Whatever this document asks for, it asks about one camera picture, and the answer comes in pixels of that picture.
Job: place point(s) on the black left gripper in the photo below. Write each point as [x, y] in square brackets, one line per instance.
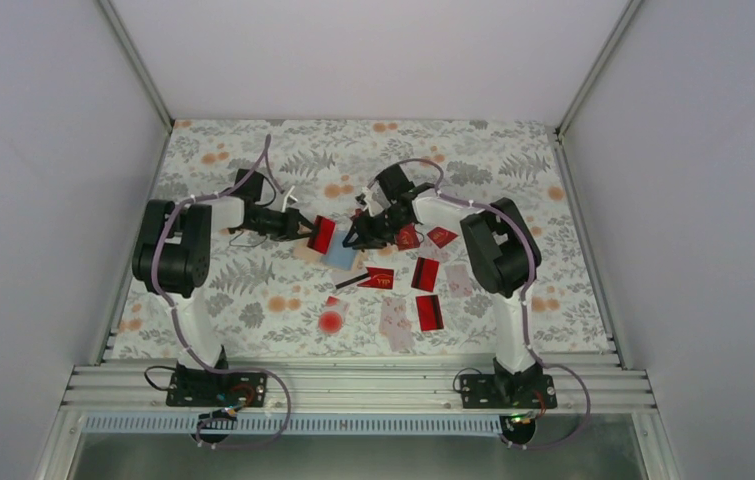
[289, 226]

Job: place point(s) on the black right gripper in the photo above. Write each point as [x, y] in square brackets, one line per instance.
[367, 235]

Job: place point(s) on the beige leather card holder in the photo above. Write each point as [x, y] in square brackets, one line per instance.
[337, 257]

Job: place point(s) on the red magnetic stripe card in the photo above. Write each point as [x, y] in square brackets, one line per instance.
[425, 274]

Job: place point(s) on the red VIP card small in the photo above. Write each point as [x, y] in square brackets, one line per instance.
[441, 237]

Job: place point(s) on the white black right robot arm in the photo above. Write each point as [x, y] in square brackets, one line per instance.
[503, 257]

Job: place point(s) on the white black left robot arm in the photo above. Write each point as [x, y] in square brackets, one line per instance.
[172, 258]

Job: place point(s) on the red VIP card upper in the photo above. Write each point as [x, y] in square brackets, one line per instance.
[408, 238]

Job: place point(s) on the red VIP card centre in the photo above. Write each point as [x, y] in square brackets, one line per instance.
[379, 278]

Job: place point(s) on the white card black stripe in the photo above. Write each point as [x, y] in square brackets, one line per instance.
[344, 279]

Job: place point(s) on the white card red circle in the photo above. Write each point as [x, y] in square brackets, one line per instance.
[332, 316]

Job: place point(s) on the red stripe card lower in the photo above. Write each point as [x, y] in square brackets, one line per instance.
[429, 313]

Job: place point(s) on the white floral card lower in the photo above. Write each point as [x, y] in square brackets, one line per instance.
[395, 326]

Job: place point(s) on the white floral card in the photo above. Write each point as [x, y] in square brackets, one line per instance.
[395, 326]
[459, 281]

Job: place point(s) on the white floral card right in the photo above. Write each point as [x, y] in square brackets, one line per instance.
[459, 281]

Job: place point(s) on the floral patterned table mat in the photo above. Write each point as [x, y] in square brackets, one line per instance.
[265, 303]

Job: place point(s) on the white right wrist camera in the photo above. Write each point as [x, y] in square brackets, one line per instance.
[367, 202]

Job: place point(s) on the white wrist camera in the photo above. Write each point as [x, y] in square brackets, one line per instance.
[288, 199]
[367, 202]

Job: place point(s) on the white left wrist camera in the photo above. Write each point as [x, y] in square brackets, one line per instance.
[288, 199]

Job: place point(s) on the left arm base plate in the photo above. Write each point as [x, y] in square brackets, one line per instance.
[200, 388]

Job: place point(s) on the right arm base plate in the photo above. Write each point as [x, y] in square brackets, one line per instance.
[482, 392]

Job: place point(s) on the aluminium rail frame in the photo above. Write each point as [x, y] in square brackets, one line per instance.
[373, 387]

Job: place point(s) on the grey slotted cable duct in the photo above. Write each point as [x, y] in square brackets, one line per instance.
[297, 424]

